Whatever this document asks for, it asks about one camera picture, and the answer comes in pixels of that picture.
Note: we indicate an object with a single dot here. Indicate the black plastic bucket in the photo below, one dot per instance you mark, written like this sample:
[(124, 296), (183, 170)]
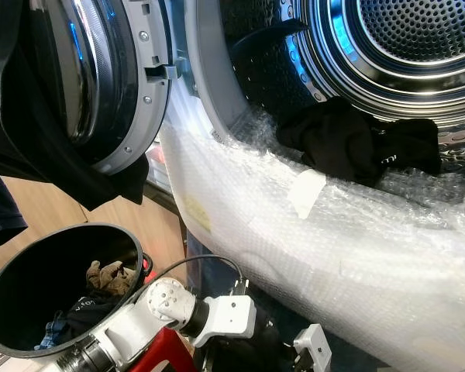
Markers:
[(31, 287)]

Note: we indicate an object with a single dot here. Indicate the perforated steel washer drum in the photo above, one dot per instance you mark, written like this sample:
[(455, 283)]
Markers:
[(387, 46)]

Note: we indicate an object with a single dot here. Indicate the crumpled black garment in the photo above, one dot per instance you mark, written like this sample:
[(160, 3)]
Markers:
[(349, 139)]

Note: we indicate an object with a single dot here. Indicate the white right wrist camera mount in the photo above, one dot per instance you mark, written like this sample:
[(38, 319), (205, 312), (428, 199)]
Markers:
[(313, 349)]

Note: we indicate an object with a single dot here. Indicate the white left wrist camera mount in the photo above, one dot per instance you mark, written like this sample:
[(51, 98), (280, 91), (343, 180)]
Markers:
[(231, 318)]

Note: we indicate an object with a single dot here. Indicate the dark blue hanging cloth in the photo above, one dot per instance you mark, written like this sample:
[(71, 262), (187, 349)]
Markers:
[(1, 209)]

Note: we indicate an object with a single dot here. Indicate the blue checked cloth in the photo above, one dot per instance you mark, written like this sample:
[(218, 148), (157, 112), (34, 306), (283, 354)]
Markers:
[(53, 335)]

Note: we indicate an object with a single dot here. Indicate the round chrome washer door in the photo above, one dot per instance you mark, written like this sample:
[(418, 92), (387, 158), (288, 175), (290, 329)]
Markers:
[(132, 70)]

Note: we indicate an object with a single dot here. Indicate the bubble-wrapped white washing machine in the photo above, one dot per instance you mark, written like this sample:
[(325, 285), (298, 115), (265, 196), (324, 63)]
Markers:
[(341, 263)]

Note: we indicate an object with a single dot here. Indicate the black garment with white print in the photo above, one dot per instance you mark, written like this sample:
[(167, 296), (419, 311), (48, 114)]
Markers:
[(85, 316)]

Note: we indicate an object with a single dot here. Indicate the red plastic piece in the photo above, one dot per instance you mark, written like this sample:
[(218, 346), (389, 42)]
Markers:
[(170, 353)]

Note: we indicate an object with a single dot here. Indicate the brown crumpled cloth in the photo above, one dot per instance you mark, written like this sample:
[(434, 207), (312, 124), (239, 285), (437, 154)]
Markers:
[(110, 277)]

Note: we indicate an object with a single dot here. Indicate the white tape label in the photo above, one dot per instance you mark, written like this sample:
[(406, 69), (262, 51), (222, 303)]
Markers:
[(306, 192)]

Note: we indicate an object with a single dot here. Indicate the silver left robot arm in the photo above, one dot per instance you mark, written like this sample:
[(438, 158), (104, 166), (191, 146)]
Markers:
[(147, 322)]

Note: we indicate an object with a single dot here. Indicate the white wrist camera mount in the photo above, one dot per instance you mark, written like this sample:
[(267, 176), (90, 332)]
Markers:
[(313, 349), (231, 318)]

